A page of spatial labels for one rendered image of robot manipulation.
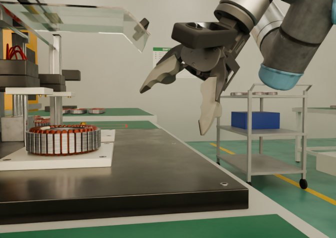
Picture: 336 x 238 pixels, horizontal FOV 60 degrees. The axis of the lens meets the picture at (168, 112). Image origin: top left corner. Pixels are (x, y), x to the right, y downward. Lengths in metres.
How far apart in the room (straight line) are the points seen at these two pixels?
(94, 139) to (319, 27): 0.39
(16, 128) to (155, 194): 0.48
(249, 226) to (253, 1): 0.35
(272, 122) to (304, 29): 2.83
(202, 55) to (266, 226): 0.29
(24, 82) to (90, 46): 5.46
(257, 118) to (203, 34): 2.86
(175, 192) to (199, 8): 6.06
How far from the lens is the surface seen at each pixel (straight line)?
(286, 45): 0.54
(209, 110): 0.45
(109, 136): 0.65
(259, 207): 0.34
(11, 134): 0.73
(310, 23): 0.53
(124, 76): 5.82
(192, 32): 0.41
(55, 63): 0.93
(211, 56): 0.48
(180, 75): 5.95
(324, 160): 0.70
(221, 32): 0.46
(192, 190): 0.31
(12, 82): 0.47
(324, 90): 7.34
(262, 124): 3.28
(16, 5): 0.62
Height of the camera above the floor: 0.86
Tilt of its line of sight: 2 degrees down
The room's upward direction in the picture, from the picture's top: straight up
